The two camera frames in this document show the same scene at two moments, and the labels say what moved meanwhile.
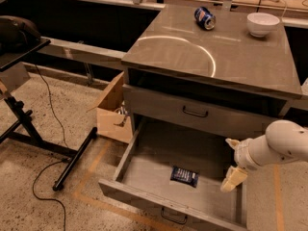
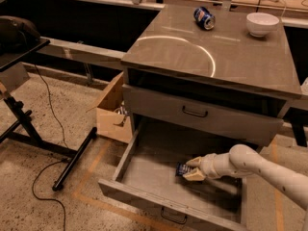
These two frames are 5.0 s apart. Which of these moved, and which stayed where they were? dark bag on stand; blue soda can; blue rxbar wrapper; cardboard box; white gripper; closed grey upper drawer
Moved: white gripper; blue rxbar wrapper
Stayed: cardboard box; dark bag on stand; blue soda can; closed grey upper drawer
